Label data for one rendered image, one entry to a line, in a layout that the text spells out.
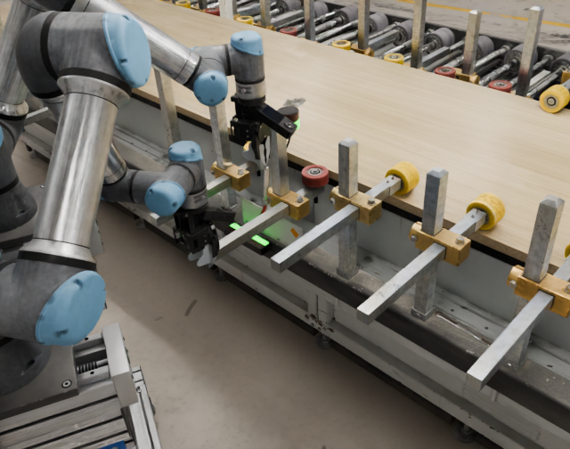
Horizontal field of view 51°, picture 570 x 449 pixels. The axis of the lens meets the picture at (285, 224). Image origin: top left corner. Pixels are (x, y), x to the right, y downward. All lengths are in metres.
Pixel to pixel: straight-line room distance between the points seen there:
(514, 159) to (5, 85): 1.38
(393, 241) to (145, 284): 1.39
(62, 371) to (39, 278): 0.23
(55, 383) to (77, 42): 0.56
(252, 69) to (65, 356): 0.77
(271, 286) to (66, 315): 1.64
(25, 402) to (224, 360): 1.45
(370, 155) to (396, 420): 0.95
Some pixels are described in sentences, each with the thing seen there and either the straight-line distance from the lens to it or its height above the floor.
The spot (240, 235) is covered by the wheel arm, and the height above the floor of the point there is 0.86.
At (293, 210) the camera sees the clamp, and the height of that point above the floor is 0.85.
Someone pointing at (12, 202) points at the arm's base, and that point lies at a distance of 1.50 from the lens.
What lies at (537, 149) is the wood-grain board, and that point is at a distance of 1.98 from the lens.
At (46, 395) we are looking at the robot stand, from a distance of 1.10.
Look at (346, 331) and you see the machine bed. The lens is 2.30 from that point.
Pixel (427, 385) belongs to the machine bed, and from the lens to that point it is 2.16.
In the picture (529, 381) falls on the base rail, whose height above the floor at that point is 0.70.
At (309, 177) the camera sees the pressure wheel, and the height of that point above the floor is 0.91.
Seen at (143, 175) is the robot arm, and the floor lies 1.16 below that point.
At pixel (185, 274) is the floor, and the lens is 2.88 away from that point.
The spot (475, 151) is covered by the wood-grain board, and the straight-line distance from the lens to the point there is 1.93.
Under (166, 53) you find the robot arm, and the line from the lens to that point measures 1.32.
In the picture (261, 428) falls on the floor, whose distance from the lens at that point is 2.25.
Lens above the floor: 1.83
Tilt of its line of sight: 36 degrees down
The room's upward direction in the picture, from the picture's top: 4 degrees counter-clockwise
